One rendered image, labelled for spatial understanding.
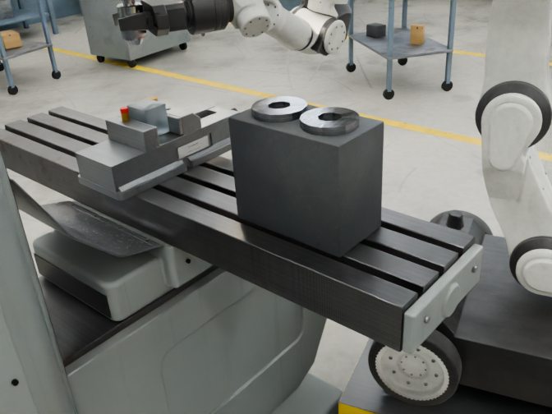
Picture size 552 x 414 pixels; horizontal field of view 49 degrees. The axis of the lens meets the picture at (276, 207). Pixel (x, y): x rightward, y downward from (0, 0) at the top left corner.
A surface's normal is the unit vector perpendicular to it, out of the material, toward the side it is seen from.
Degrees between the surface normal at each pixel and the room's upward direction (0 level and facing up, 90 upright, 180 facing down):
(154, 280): 90
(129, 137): 90
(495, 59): 90
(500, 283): 0
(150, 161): 90
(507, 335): 0
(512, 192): 115
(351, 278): 0
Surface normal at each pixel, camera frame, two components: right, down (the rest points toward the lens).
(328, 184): -0.65, 0.40
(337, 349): -0.06, -0.88
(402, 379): -0.41, 0.45
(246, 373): 0.76, 0.27
